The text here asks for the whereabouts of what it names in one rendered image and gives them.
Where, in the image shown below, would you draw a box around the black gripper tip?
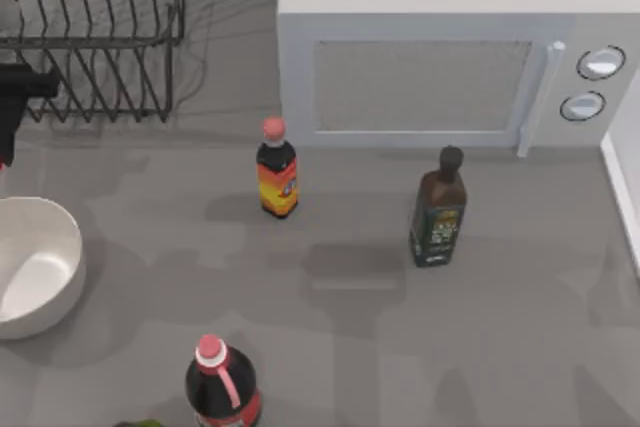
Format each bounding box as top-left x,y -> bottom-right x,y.
0,62 -> 62,169

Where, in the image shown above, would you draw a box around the pale microwave door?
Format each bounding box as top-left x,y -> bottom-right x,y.
278,13 -> 554,149

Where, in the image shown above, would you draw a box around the dark bottle with orange label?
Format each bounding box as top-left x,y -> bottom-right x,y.
255,116 -> 300,221

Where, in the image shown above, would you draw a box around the white bowl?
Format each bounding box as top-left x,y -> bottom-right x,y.
0,195 -> 87,341

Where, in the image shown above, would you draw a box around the large dark bottle red label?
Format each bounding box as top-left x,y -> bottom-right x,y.
184,334 -> 263,427

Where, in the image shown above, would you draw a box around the dark brown bottle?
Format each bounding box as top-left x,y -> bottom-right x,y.
408,144 -> 469,269

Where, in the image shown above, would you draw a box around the pale microwave door handle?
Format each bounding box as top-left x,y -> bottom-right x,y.
516,40 -> 567,159

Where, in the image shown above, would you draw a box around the round microwave knob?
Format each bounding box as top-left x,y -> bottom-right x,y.
576,45 -> 628,81
559,90 -> 608,123

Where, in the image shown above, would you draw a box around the white furniture panel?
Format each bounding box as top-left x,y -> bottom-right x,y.
599,130 -> 640,279

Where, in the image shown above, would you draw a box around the dark wire dish rack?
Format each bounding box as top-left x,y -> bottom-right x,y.
0,0 -> 190,124

